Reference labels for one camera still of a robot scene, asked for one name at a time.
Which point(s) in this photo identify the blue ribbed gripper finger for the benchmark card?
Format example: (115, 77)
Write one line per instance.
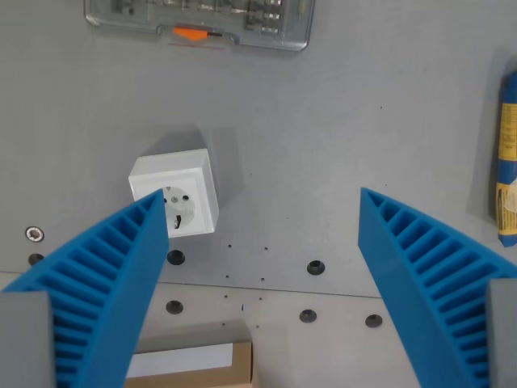
(109, 279)
(424, 279)

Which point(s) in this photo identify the silver hex bolt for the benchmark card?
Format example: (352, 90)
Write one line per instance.
(34, 234)

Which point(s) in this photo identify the blue and yellow cartridge tube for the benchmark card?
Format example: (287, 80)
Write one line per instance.
(508, 161)

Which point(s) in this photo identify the brown cardboard box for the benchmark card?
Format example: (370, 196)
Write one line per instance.
(226, 372)

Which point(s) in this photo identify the clear plastic bit set case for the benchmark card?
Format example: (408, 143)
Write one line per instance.
(210, 20)

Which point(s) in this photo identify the white wall socket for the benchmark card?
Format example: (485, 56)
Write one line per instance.
(190, 190)

